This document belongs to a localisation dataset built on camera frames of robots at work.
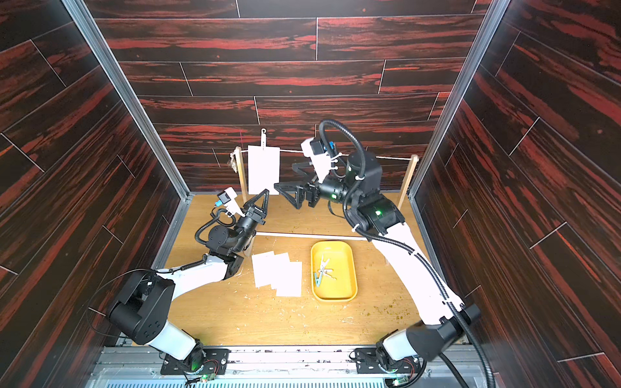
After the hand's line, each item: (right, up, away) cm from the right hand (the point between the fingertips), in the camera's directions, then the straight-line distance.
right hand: (292, 171), depth 59 cm
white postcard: (-3, -37, +32) cm, 49 cm away
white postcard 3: (-14, -31, +37) cm, 50 cm away
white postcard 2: (-7, -30, +37) cm, 48 cm away
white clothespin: (+11, -34, +33) cm, 48 cm away
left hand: (-8, -4, +13) cm, 15 cm away
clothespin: (+8, -36, +31) cm, 48 cm away
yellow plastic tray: (+17, -28, +35) cm, 48 cm away
